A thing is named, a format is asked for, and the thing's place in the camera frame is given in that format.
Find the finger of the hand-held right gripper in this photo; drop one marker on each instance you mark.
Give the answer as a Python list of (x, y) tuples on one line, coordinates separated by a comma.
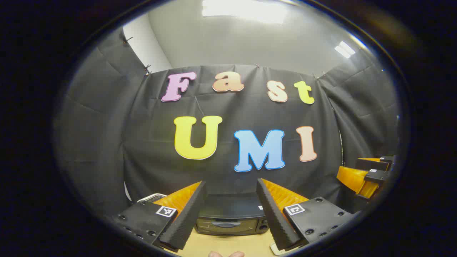
[(353, 180), (373, 164)]

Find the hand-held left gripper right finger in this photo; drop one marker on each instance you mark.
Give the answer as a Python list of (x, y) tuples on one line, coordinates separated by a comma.
[(273, 214)]

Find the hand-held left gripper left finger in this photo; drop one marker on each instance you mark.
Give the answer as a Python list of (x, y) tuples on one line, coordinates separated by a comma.
[(187, 221)]

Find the black electric oven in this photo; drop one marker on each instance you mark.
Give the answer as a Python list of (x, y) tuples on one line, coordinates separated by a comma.
[(232, 214)]

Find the white toaster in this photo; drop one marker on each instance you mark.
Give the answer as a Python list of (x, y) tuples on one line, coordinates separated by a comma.
[(151, 197)]

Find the black backdrop cloth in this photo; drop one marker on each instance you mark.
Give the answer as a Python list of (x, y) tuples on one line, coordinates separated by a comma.
[(142, 142)]

